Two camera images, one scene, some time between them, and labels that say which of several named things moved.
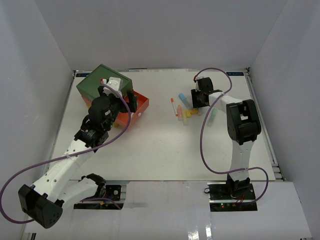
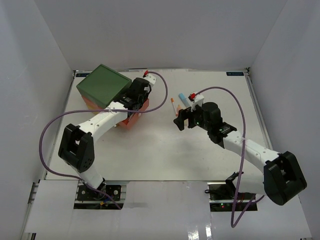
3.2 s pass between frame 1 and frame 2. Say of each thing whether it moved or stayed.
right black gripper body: moved
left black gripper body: moved
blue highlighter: stayed
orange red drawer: stayed
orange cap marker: stayed
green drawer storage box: stayed
